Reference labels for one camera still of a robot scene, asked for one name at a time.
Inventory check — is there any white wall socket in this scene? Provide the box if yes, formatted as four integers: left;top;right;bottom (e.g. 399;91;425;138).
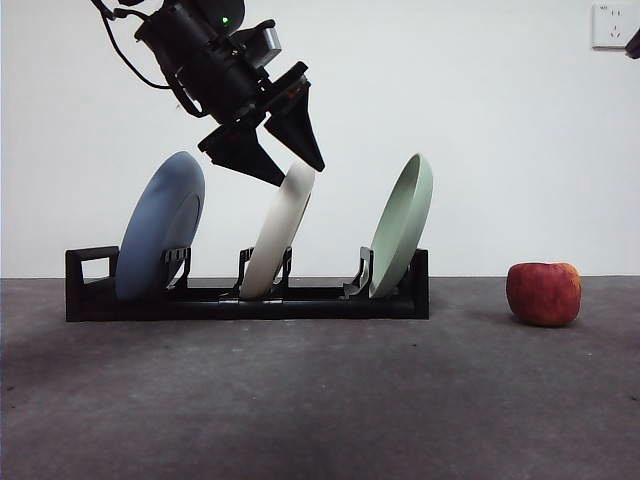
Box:
592;3;636;51

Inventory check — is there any cream yellow plate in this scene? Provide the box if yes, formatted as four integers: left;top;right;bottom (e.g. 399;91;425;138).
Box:
238;159;316;300

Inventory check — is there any black plate rack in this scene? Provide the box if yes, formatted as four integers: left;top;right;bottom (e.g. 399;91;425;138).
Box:
64;244;430;323

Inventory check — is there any red apple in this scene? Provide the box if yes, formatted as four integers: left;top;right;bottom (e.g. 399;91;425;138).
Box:
505;261;583;328

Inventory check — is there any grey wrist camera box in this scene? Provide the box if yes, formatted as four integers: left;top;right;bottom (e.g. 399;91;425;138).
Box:
234;19;285;69

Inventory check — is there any green plate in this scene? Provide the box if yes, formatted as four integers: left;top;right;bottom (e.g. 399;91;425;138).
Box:
369;152;434;300

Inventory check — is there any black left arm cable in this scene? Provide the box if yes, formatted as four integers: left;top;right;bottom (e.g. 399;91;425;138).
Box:
91;0;174;91

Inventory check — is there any blue plate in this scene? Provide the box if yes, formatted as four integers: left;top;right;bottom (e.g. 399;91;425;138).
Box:
114;151;207;301

